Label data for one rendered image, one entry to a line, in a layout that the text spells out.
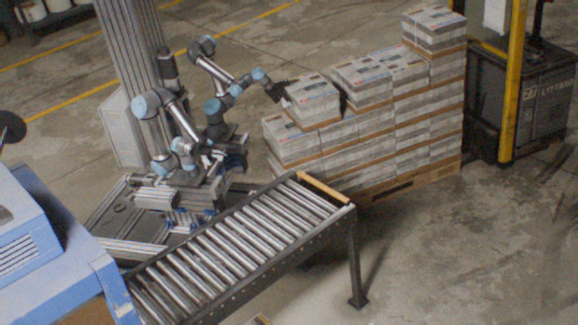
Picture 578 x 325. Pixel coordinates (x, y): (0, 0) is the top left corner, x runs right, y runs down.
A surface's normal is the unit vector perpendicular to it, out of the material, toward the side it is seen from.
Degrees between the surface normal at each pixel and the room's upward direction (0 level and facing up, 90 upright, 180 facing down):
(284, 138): 1
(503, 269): 0
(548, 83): 90
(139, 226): 0
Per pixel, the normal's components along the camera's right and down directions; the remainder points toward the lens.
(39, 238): 0.65, 0.37
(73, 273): -0.13, -0.80
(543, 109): 0.38, 0.50
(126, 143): -0.29, 0.59
